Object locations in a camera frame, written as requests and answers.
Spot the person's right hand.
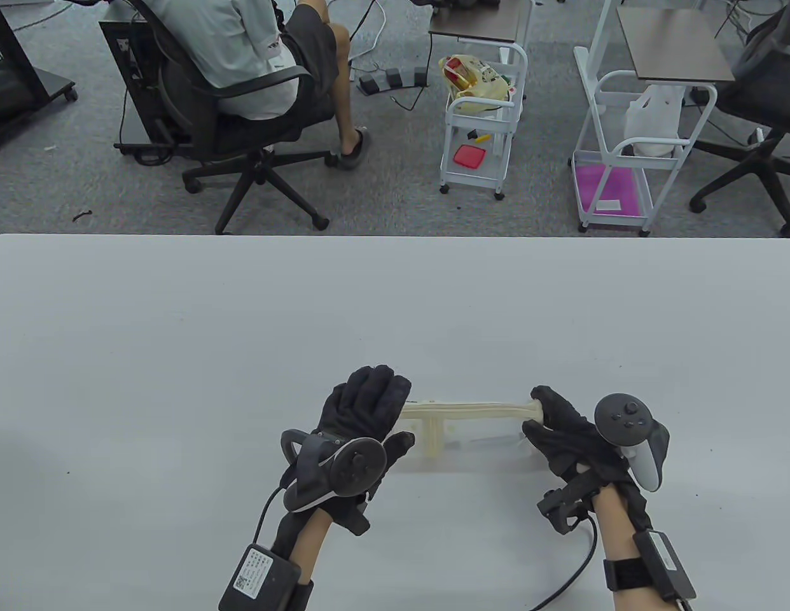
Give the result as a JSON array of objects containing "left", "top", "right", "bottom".
[{"left": 521, "top": 385, "right": 650, "bottom": 529}]

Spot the person's left hand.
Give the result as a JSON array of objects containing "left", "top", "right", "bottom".
[{"left": 317, "top": 365, "right": 416, "bottom": 537}]

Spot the translucent cream-trimmed pencil pouch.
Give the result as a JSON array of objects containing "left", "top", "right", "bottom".
[{"left": 395, "top": 398, "right": 551, "bottom": 475}]

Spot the black box on right forearm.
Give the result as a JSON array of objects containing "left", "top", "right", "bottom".
[{"left": 632, "top": 530, "right": 696, "bottom": 602}]

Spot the person's right forearm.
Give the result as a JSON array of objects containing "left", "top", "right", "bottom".
[{"left": 589, "top": 487, "right": 682, "bottom": 611}]

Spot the black box on left forearm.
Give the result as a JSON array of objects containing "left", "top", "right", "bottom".
[{"left": 218, "top": 544, "right": 301, "bottom": 611}]

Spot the person's left forearm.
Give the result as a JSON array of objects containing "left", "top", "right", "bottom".
[{"left": 271, "top": 509, "right": 335, "bottom": 611}]

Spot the white and black right controller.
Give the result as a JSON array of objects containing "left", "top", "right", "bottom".
[{"left": 593, "top": 393, "right": 670, "bottom": 493}]

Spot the white and black controller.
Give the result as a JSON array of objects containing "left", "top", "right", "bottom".
[
  {"left": 593, "top": 393, "right": 670, "bottom": 493},
  {"left": 281, "top": 428, "right": 387, "bottom": 514}
]

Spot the white and black left controller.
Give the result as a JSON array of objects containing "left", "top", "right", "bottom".
[{"left": 281, "top": 428, "right": 387, "bottom": 514}]

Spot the large white rolling cart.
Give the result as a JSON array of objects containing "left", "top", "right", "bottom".
[{"left": 572, "top": 46, "right": 719, "bottom": 237}]

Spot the small white rolling cart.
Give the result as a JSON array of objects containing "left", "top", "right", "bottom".
[{"left": 440, "top": 38, "right": 529, "bottom": 201}]

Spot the grey slipper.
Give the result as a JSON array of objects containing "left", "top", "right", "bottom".
[{"left": 331, "top": 125, "right": 371, "bottom": 171}]

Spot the magenta mat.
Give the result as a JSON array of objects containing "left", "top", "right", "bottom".
[{"left": 574, "top": 164, "right": 644, "bottom": 217}]

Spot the grey foot pedal strip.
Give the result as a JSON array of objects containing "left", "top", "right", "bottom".
[{"left": 358, "top": 67, "right": 431, "bottom": 96}]

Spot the white plastic bag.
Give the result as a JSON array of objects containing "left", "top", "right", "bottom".
[{"left": 625, "top": 86, "right": 688, "bottom": 158}]

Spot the yellow plastic bag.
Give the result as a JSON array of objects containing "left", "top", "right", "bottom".
[{"left": 439, "top": 55, "right": 516, "bottom": 115}]

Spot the black mesh office chair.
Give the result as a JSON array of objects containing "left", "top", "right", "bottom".
[{"left": 689, "top": 0, "right": 790, "bottom": 239}]

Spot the large brown top desk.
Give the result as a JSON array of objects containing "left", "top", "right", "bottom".
[{"left": 586, "top": 0, "right": 736, "bottom": 115}]

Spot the black computer tower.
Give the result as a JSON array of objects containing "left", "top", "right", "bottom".
[{"left": 99, "top": 19, "right": 176, "bottom": 150}]

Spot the black rolling stand base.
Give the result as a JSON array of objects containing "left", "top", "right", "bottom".
[{"left": 0, "top": 0, "right": 78, "bottom": 163}]

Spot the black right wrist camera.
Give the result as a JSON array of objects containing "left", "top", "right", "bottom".
[{"left": 537, "top": 471, "right": 602, "bottom": 534}]

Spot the black right camera cable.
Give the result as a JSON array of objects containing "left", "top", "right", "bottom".
[{"left": 529, "top": 516, "right": 599, "bottom": 611}]

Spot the black camera cable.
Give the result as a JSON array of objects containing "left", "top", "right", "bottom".
[
  {"left": 529, "top": 516, "right": 599, "bottom": 611},
  {"left": 255, "top": 487, "right": 288, "bottom": 548}
]

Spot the black right forearm strap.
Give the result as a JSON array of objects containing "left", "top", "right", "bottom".
[{"left": 602, "top": 557, "right": 653, "bottom": 594}]

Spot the black left camera cable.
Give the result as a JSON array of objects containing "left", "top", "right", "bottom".
[{"left": 255, "top": 487, "right": 288, "bottom": 548}]

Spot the white floor cable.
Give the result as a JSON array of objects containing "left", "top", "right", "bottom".
[{"left": 349, "top": 0, "right": 387, "bottom": 64}]

